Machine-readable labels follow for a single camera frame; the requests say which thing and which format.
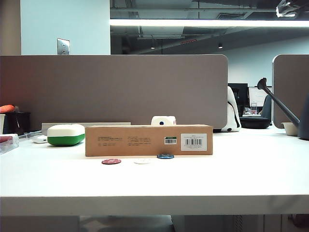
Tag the red chip stack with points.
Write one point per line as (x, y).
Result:
(5, 139)

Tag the cream paper bowl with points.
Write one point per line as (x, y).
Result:
(290, 128)

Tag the black monitor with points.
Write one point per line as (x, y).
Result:
(241, 93)

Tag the black mesh pen holder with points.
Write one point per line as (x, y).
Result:
(23, 120)

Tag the red ceiling sign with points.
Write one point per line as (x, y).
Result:
(188, 41)

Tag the monitor with white screen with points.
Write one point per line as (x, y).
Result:
(257, 95)

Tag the wide brown desk partition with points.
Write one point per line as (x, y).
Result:
(108, 91)

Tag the orange cloth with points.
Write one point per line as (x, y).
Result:
(6, 108)

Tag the green and white container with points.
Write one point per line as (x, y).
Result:
(65, 135)

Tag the brown cardboard box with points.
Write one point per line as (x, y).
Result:
(132, 140)

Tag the black round cushion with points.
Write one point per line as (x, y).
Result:
(254, 122)

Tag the blue poker chip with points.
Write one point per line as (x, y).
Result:
(165, 156)

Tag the small clear background bottle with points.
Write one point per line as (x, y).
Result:
(253, 107)

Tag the large white die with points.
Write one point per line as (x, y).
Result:
(166, 120)

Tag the white and black plush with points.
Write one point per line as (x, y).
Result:
(233, 116)

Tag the paper cup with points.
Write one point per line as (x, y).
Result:
(2, 123)

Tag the grey watering can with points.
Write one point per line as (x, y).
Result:
(280, 101)

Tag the blue-grey office chair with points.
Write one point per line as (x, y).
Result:
(266, 106)

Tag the long ceiling light strip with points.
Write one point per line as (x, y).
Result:
(193, 23)

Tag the narrow brown desk partition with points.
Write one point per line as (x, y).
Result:
(292, 79)

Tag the white poker chip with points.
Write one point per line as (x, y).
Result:
(142, 161)

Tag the red poker chip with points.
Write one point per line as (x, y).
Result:
(111, 161)

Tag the metal wall plate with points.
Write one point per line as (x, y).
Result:
(63, 46)

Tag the clear acrylic case lid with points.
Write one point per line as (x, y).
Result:
(29, 134)

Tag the clear acrylic chip tray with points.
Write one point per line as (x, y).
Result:
(9, 146)

